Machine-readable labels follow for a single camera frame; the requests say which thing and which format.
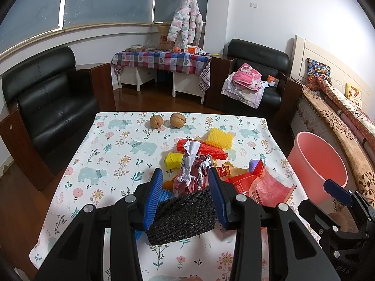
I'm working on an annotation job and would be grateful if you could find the brown wooden side cabinet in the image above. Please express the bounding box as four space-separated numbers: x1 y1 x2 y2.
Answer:
76 63 116 112

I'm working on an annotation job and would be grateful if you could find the purple small wrapper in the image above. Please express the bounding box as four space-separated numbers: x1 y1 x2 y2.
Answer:
248 159 259 173

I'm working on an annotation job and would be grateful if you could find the pink white puffer jacket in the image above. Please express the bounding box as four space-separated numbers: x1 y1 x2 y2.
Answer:
167 0 203 50

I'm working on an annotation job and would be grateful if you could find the yellow floral pillow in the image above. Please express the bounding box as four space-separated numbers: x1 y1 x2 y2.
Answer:
345 83 362 104

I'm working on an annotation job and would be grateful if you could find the yellow plastic wrapper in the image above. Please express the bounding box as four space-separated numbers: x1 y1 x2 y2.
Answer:
165 152 184 170

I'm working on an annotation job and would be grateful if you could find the larger walnut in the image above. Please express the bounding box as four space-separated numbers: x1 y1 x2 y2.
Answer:
170 113 186 128

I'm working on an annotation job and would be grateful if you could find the white cloth on armchair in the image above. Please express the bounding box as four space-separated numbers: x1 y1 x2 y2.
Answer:
221 73 274 109

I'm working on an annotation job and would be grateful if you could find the left black leather armchair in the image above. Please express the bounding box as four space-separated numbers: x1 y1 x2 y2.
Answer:
2 46 99 174

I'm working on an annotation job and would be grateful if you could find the bed with brown cover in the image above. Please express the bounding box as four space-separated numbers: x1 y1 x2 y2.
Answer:
290 86 374 206

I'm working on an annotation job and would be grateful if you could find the blue foam fruit net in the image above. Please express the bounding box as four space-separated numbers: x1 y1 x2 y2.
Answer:
159 189 173 202

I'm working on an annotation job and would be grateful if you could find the black woven basket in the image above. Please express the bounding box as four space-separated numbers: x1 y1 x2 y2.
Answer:
146 187 217 245

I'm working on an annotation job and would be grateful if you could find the rolled floral quilt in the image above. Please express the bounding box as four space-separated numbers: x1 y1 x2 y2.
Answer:
317 75 375 151

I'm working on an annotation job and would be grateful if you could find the pink folded blanket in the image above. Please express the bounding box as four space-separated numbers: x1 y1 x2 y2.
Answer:
232 63 262 91

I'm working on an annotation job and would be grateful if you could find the red clear snack bag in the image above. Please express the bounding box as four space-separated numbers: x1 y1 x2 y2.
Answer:
216 160 296 207

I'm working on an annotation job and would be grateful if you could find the orange box on table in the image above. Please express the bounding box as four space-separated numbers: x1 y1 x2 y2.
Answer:
184 45 201 55

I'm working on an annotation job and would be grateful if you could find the right black leather armchair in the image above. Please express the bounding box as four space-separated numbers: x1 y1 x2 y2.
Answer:
204 39 302 128

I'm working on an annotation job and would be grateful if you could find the red foam fruit net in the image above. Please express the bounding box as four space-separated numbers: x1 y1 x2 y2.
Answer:
177 138 228 160

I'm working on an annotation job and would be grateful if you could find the orange box on armchair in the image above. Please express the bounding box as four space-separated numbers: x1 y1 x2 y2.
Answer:
267 75 279 87

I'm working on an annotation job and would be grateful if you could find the silver foil wrapper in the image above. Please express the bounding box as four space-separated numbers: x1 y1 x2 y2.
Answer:
173 141 214 197

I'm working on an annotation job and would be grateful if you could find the floral bear tablecloth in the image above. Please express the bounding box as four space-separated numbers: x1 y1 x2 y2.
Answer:
29 112 307 280

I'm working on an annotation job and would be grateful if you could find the colourful cartoon pillow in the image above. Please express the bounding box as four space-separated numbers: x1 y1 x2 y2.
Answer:
307 58 332 91

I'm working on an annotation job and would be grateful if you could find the yellow foam fruit net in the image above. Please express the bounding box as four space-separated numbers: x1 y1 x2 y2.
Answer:
205 128 234 150

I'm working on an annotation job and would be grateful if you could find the smaller walnut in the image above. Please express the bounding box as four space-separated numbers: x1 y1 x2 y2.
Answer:
149 114 164 129

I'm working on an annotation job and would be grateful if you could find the white bed headboard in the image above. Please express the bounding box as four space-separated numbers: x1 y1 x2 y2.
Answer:
290 35 373 114

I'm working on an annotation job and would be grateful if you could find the plaid tablecloth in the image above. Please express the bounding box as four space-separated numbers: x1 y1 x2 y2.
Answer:
111 51 212 91

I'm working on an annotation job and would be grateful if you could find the black leather armchair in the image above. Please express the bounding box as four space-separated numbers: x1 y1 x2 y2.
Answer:
2 46 99 174
204 39 302 128

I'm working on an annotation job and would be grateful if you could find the white side table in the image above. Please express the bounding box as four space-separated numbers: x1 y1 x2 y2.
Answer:
116 67 205 104

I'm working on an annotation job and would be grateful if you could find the wooden stool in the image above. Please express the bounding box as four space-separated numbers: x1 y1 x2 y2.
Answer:
329 212 358 233

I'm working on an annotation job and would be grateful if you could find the pink plastic trash bucket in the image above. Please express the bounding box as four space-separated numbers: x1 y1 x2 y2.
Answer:
287 131 348 204

